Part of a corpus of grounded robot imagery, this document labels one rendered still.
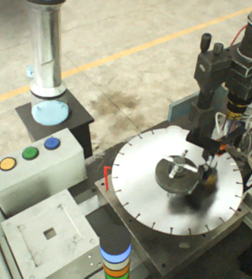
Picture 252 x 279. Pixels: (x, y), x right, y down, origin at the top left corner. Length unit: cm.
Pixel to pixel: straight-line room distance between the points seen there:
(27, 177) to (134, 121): 150
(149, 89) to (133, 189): 191
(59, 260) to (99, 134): 155
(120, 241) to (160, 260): 33
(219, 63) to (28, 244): 57
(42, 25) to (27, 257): 58
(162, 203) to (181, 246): 13
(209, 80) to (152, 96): 190
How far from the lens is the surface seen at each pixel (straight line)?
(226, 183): 77
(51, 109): 96
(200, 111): 66
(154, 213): 69
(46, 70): 91
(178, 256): 76
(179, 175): 72
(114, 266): 46
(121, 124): 223
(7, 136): 232
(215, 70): 60
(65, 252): 71
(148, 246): 76
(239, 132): 86
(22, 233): 76
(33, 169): 86
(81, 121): 118
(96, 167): 102
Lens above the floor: 155
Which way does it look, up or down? 48 degrees down
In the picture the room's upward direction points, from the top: straight up
